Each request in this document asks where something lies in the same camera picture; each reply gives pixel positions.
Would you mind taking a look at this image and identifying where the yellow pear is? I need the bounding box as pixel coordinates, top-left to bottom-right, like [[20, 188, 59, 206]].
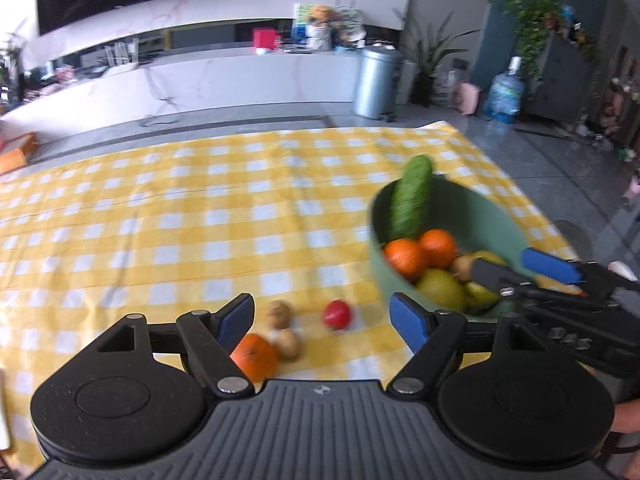
[[462, 250, 506, 313]]

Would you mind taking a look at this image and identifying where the large yellow-green pear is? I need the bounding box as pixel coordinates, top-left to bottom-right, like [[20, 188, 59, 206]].
[[416, 268, 466, 313]]

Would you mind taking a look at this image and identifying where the orange tangerine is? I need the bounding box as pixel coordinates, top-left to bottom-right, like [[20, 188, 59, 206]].
[[419, 229, 458, 269], [231, 333, 279, 384], [383, 238, 428, 282]]

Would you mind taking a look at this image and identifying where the red cherry tomato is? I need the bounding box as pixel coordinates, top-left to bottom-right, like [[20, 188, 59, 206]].
[[322, 299, 352, 330]]

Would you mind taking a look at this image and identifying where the green cucumber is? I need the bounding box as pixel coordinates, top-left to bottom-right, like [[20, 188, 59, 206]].
[[390, 154, 433, 240]]

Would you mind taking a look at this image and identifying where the green plastic colander bowl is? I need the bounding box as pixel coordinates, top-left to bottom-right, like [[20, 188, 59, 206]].
[[369, 176, 534, 322]]

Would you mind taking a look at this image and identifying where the yellow white checkered tablecloth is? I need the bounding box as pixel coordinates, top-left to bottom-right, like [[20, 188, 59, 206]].
[[1, 122, 573, 474]]

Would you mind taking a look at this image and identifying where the blue water jug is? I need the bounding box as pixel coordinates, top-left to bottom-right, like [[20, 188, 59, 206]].
[[484, 56, 525, 124]]

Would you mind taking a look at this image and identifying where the pink piggy bank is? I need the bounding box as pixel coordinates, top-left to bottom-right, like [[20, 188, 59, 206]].
[[452, 81, 480, 116]]

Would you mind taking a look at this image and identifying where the dark grey drawer cabinet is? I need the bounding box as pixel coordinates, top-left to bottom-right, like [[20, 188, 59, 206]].
[[524, 34, 593, 124]]

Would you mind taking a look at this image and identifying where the silver metal trash bin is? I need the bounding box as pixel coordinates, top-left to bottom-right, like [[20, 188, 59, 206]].
[[352, 44, 404, 122]]

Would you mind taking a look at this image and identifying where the potted green plant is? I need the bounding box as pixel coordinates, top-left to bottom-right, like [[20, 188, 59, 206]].
[[394, 9, 480, 107]]

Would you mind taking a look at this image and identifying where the trailing ivy plant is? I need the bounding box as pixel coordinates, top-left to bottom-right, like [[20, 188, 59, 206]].
[[503, 0, 561, 80]]

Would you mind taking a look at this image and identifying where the white marble tv cabinet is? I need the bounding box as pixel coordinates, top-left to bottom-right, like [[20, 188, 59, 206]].
[[0, 18, 417, 143]]

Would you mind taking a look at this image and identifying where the orange cardboard box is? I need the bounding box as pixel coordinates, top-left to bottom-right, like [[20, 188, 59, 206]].
[[0, 132, 39, 174]]

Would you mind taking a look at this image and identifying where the teddy bear plush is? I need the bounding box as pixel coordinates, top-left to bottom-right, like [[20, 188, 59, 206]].
[[305, 4, 334, 51]]

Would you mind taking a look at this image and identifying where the white wifi router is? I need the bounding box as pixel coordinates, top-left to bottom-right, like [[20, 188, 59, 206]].
[[104, 38, 139, 75]]

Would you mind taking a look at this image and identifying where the red box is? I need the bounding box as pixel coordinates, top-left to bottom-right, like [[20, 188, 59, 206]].
[[252, 27, 281, 54]]

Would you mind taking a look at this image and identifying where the black power cable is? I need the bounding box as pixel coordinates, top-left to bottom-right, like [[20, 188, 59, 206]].
[[139, 96, 181, 129]]

